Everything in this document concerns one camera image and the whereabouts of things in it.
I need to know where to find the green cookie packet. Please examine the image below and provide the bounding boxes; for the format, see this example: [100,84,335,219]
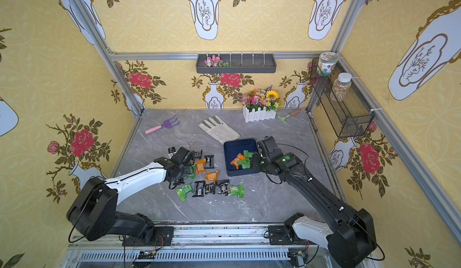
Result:
[240,150,254,170]
[228,185,244,198]
[175,184,194,202]
[184,164,196,180]

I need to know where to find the checkered black cookie packet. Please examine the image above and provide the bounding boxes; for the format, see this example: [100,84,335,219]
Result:
[216,179,230,196]

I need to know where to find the small circuit board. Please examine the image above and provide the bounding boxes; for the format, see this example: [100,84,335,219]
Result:
[288,251,306,268]
[138,250,157,261]

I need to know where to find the white fence flower pot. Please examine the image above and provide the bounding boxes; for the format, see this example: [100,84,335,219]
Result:
[240,89,281,123]

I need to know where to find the small circuit board left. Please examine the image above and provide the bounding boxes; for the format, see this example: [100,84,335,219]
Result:
[138,250,157,261]

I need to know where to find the green garden trowel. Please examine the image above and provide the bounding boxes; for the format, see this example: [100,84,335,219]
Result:
[277,109,301,124]

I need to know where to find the white fabric garden glove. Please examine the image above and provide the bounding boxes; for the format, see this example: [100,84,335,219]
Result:
[199,116,241,144]

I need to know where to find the orange cookie packet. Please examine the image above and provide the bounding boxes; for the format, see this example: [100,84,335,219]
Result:
[230,153,246,170]
[205,171,218,182]
[194,158,206,175]

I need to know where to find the small circuit board right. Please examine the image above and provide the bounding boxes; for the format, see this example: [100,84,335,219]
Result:
[288,251,306,268]

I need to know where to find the white lid labelled jar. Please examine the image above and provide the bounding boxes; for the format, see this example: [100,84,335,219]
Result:
[317,52,339,77]

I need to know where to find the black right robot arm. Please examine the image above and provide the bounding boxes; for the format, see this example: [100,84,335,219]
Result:
[251,137,379,268]

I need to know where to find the pink artificial flowers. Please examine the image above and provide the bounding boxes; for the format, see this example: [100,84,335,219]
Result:
[204,55,231,67]

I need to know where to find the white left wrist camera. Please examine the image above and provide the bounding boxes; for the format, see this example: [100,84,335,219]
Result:
[168,147,176,158]

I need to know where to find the pink purple garden rake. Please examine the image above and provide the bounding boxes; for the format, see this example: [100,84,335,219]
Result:
[145,116,180,135]

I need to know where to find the small dark cookie packet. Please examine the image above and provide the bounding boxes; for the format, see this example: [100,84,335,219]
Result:
[193,150,203,161]

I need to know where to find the black wire mesh basket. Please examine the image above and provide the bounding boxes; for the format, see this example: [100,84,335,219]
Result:
[306,58,375,138]

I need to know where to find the dark blue storage box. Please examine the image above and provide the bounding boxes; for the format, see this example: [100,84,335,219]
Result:
[223,138,258,177]

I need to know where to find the grey wall shelf tray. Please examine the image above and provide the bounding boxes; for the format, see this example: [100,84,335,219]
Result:
[196,52,277,74]

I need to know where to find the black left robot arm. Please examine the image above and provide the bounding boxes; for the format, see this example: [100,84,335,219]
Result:
[67,147,193,245]

